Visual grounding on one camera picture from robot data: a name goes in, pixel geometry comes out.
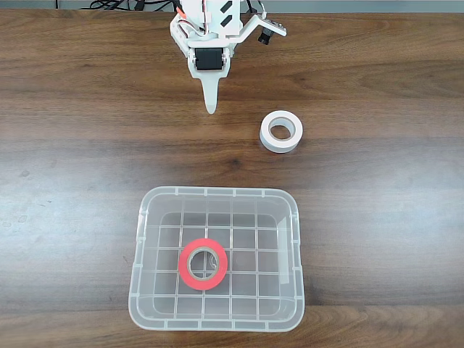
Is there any white tape roll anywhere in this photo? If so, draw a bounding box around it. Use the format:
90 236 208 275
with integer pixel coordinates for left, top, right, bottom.
258 109 304 154

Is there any black camera circuit board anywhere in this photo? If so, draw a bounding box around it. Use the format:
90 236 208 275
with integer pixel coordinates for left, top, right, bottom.
257 17 288 46

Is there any red white black servo wire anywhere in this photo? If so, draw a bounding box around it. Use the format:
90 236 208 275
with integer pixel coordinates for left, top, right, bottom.
176 0 212 38

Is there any looped black cable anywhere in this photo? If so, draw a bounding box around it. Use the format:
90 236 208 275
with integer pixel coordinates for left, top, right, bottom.
89 0 131 11

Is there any red tape roll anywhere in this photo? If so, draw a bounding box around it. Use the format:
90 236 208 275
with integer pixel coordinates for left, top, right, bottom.
178 238 229 291

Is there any black cable with plug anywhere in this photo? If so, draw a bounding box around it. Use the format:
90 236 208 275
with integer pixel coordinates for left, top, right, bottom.
132 0 175 12

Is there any clear plastic storage box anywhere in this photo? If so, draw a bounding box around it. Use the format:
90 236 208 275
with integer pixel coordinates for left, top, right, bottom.
127 186 305 333

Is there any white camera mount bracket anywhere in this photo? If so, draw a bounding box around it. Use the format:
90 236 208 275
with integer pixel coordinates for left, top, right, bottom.
231 14 270 43

